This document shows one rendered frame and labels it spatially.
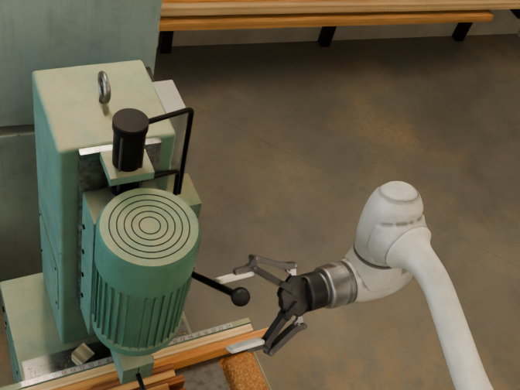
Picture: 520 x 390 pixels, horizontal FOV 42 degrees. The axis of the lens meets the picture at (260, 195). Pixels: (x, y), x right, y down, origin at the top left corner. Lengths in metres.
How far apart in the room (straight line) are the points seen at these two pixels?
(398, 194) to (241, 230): 1.88
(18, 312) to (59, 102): 0.73
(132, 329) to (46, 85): 0.48
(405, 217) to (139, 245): 0.48
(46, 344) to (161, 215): 0.75
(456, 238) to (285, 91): 1.23
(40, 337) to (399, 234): 0.98
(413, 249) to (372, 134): 2.53
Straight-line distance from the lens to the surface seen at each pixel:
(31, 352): 1.81
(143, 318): 1.23
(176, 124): 1.39
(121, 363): 1.50
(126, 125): 1.13
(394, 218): 1.26
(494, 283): 3.41
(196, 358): 1.67
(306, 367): 2.80
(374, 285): 1.38
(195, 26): 3.23
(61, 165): 1.25
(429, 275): 1.26
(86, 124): 1.27
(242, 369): 1.67
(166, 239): 1.13
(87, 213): 1.28
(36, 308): 1.87
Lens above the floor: 2.42
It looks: 48 degrees down
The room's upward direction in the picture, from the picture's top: 18 degrees clockwise
